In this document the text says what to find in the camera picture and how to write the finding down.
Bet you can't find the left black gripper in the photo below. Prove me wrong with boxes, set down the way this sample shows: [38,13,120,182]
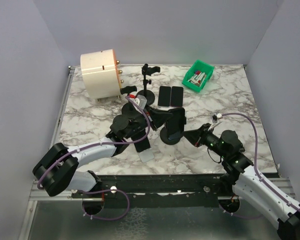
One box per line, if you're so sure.
[124,104,173,140]

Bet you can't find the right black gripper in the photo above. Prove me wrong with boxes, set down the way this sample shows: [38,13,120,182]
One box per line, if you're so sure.
[182,122,228,159]

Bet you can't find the silver edged black phone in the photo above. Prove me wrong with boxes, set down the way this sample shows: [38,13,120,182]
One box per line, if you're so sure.
[157,86,171,107]

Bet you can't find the black phone stand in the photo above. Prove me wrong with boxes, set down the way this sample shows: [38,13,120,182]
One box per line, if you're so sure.
[137,63,161,106]
[120,85,140,119]

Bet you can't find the purple edged black phone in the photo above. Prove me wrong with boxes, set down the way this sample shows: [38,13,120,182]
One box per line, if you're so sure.
[170,86,184,107]

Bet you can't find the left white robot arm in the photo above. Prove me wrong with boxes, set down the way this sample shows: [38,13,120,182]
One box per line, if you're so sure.
[32,106,173,198]

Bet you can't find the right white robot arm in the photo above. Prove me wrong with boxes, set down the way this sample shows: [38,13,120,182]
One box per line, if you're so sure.
[183,123,300,240]

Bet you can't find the black phone on silver stand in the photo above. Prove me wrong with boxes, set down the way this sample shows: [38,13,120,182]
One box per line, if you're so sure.
[134,138,151,153]

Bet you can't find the silver flat phone stand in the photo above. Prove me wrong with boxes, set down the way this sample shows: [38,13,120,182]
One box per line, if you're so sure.
[138,148,155,163]

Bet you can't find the green plastic bin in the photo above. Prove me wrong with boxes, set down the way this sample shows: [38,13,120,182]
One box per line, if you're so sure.
[182,59,215,93]

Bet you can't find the cream cylindrical box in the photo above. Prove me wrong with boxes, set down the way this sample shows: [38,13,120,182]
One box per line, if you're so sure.
[80,49,122,100]

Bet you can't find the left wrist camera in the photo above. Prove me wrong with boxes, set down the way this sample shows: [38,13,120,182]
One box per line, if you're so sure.
[128,94,147,110]

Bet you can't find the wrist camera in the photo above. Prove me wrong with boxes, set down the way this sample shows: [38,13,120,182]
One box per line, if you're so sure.
[128,94,147,110]
[211,113,223,124]

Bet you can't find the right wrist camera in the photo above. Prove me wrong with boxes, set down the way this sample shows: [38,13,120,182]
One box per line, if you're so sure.
[211,113,223,124]

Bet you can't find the black mounting rail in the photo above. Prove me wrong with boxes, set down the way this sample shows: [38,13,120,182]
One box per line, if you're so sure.
[71,174,240,212]

